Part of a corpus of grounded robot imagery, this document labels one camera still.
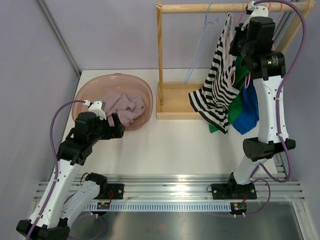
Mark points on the pink hanger under blue top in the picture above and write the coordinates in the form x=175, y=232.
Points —
x=276, y=22

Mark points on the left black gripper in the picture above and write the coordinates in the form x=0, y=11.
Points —
x=116, y=131

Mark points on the white slotted cable duct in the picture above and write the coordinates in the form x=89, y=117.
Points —
x=119, y=206

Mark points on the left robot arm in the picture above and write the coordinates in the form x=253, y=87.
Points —
x=55, y=214

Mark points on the wooden clothes rack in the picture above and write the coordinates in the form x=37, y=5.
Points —
x=172, y=96

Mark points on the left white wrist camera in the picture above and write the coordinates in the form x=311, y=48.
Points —
x=97, y=107

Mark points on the pink plastic basin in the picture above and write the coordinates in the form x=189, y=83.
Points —
x=97, y=87

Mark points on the pink hanger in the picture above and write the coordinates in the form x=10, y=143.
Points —
x=237, y=73
x=276, y=22
x=247, y=81

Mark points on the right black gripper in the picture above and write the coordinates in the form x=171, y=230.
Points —
x=233, y=50

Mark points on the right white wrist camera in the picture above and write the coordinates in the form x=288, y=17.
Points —
x=258, y=10

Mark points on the aluminium rail frame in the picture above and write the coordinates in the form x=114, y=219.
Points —
x=195, y=188

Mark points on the light blue wire hanger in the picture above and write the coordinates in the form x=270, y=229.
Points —
x=201, y=44

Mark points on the pink tank top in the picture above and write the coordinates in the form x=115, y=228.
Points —
x=127, y=106

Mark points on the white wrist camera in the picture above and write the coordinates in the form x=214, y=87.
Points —
x=97, y=107
x=258, y=10

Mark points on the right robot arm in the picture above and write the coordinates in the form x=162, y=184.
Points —
x=253, y=41

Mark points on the green tank top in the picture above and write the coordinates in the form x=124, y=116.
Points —
x=236, y=105

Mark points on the left corner aluminium post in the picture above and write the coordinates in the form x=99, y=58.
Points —
x=55, y=28

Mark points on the blue tank top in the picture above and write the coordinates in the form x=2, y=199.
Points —
x=249, y=117

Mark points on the black white striped tank top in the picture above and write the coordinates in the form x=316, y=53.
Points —
x=197, y=98

